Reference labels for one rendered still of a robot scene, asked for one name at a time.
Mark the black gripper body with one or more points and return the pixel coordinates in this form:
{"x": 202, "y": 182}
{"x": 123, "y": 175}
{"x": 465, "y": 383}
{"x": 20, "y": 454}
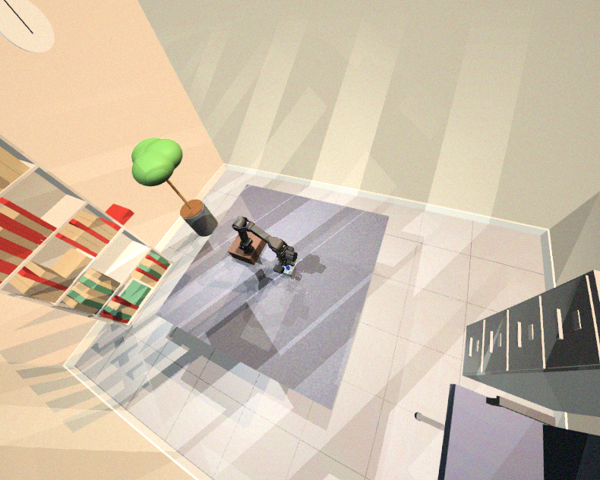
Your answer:
{"x": 278, "y": 268}

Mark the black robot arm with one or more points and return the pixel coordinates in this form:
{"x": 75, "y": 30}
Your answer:
{"x": 274, "y": 243}

